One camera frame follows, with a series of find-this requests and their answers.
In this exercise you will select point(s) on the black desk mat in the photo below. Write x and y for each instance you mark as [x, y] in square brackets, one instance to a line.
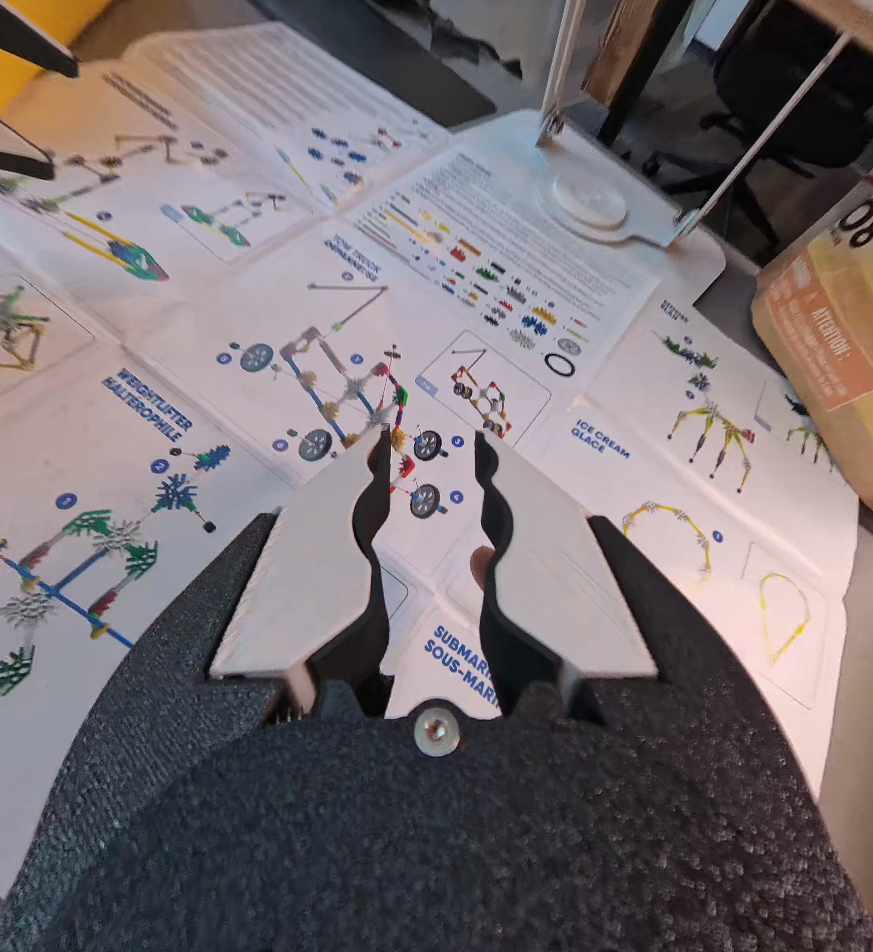
[377, 67]

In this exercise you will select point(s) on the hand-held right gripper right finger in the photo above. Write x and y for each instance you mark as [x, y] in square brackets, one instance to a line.
[563, 587]

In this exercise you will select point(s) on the yellow plastic tray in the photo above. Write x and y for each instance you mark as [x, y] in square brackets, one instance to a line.
[83, 15]

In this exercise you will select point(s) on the brown wooden board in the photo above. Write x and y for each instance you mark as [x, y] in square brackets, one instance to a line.
[622, 44]

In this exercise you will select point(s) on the black table leg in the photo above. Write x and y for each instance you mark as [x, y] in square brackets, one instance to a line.
[663, 52]

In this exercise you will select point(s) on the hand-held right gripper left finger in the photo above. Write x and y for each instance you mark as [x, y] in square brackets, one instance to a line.
[302, 580]

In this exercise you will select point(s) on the brown cardboard box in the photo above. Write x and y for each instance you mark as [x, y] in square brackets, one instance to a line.
[830, 327]

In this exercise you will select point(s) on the white flat pad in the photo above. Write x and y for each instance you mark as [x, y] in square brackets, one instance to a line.
[496, 137]

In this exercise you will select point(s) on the black office chair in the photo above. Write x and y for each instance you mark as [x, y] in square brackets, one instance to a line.
[763, 67]

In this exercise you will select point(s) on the white printed instruction sheet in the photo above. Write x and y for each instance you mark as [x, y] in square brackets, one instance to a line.
[600, 483]

